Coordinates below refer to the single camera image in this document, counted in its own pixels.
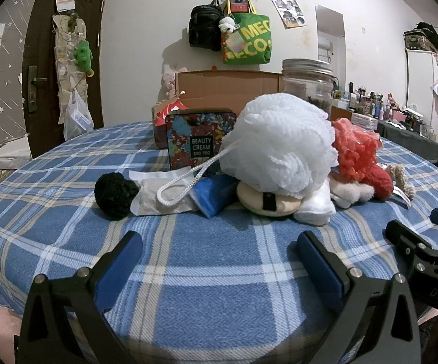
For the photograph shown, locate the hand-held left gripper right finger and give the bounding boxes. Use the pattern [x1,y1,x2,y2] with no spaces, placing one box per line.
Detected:
[297,231,422,364]

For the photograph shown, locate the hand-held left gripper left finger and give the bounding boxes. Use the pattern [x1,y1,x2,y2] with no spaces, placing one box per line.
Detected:
[14,231,144,364]

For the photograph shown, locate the red plush rabbit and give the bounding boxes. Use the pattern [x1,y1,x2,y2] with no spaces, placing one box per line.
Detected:
[357,163,412,208]

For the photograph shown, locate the beige knit rope toy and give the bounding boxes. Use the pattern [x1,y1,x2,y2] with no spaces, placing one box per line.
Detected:
[378,162,417,200]

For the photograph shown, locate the black fluffy pom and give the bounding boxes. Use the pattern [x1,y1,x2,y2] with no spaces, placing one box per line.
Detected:
[94,172,141,220]

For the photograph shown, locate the white packet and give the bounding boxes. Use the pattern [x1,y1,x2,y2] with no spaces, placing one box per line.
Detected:
[129,169,200,217]

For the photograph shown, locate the beige powder puff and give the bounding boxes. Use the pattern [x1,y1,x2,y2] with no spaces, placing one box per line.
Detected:
[237,181,302,218]

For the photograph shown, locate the red crochet ball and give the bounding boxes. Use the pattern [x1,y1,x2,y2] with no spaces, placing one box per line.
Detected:
[331,118,383,183]

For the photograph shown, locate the blue cloth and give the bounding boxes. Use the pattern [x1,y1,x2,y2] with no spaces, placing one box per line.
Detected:
[188,174,240,218]

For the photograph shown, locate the white mesh bath pouf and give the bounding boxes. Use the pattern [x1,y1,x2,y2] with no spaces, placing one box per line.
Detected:
[157,93,339,207]

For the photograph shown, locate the cardboard box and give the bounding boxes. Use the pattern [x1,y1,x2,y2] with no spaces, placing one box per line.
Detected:
[151,69,285,149]

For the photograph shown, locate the blue plaid blanket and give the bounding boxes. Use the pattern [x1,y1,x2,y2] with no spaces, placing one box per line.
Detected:
[0,120,438,364]

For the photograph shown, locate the desk with dark cloth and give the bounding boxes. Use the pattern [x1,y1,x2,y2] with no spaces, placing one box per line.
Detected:
[331,106,438,160]

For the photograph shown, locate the white wardrobe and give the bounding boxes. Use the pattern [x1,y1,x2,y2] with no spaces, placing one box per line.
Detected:
[405,45,438,145]

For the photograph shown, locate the row of cosmetics bottles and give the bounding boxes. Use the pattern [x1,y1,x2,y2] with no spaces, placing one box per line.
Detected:
[333,81,437,141]

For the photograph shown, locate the colourful patterned tin box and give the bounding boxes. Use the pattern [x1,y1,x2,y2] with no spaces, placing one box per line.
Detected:
[165,108,238,171]

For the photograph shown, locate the clear plastic bag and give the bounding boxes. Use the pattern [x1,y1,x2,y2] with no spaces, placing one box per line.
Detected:
[63,89,95,141]

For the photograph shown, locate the white plastic sheet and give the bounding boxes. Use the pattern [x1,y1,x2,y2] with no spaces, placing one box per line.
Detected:
[0,133,30,175]

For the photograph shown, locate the red printed paper liner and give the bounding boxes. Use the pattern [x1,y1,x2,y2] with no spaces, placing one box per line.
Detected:
[154,91,186,122]

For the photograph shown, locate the glass jar with metal lid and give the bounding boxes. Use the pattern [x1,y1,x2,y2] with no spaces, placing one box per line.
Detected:
[281,58,336,116]

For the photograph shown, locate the dark storage bag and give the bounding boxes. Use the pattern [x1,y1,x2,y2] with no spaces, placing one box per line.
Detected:
[403,21,438,65]

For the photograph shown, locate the light pink plush toy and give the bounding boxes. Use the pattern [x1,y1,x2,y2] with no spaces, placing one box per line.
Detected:
[162,64,179,99]

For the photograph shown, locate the hanging fabric organizer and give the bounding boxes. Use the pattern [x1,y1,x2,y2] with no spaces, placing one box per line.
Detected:
[52,11,90,103]

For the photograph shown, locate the green plush toy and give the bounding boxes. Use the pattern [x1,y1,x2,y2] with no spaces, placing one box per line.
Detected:
[73,40,95,78]

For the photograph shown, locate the green tote bag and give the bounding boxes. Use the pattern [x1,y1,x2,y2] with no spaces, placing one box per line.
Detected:
[221,0,273,65]

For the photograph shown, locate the dark wooden door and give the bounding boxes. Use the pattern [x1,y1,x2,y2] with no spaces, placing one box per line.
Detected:
[22,0,110,158]

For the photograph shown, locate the photo sticker sheet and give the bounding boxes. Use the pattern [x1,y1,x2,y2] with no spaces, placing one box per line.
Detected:
[272,0,307,29]

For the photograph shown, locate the black backpack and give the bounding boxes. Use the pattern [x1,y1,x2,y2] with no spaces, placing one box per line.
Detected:
[188,0,223,52]

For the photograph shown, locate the red framed picture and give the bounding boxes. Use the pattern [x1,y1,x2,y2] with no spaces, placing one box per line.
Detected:
[227,0,250,14]

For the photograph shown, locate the brass door handle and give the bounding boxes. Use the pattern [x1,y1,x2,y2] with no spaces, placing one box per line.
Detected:
[27,65,48,113]

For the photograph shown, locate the wall mirror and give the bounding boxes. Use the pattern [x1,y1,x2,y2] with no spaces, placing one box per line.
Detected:
[315,4,346,65]

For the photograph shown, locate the white plush keychain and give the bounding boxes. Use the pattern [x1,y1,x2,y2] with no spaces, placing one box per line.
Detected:
[218,16,238,34]

